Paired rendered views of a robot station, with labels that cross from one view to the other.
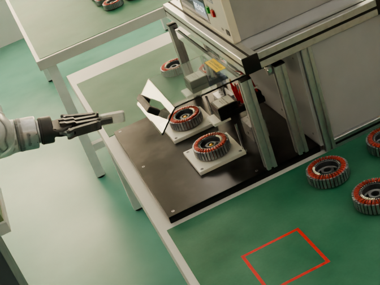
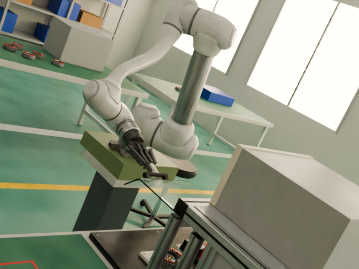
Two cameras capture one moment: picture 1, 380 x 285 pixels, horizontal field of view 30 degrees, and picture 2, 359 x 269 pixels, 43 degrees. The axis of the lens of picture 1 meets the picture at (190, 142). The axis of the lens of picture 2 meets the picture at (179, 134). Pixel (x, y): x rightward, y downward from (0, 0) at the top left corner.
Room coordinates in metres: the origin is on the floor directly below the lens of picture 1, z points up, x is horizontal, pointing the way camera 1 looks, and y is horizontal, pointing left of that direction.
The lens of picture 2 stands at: (0.83, -1.15, 1.59)
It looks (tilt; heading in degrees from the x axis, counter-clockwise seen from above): 14 degrees down; 53
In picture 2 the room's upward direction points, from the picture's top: 24 degrees clockwise
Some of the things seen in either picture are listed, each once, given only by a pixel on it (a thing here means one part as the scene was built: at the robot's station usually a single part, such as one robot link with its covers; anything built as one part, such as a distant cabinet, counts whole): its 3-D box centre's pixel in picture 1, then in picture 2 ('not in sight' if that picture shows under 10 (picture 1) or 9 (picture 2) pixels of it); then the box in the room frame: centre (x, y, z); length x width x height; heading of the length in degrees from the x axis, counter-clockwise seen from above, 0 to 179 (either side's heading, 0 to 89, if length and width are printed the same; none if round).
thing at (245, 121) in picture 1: (254, 126); not in sight; (1.87, -0.20, 0.80); 0.07 x 0.05 x 0.06; 10
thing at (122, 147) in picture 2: not in sight; (128, 146); (2.05, 0.81, 0.86); 0.22 x 0.18 x 0.06; 1
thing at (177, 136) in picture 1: (188, 124); not in sight; (2.08, -0.01, 0.78); 0.15 x 0.15 x 0.01; 10
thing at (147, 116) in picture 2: not in sight; (142, 124); (2.07, 0.81, 1.00); 0.18 x 0.16 x 0.22; 132
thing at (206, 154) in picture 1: (211, 146); (169, 258); (1.84, -0.06, 0.80); 0.11 x 0.11 x 0.04
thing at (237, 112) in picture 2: not in sight; (195, 126); (4.45, 3.36, 0.37); 1.90 x 0.90 x 0.75; 10
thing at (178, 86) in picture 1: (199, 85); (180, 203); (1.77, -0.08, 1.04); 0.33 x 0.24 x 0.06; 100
